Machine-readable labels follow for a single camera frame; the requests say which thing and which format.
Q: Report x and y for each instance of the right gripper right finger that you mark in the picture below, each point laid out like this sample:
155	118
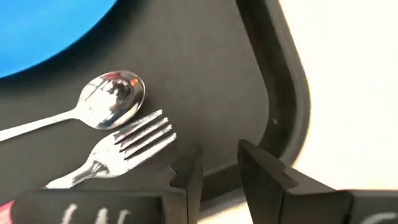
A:
264	186

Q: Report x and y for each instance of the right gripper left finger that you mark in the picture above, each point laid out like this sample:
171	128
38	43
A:
189	186

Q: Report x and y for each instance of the black plastic tray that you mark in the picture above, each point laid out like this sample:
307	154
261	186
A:
202	77

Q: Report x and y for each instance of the blue round plate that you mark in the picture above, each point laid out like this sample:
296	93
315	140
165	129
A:
40	28

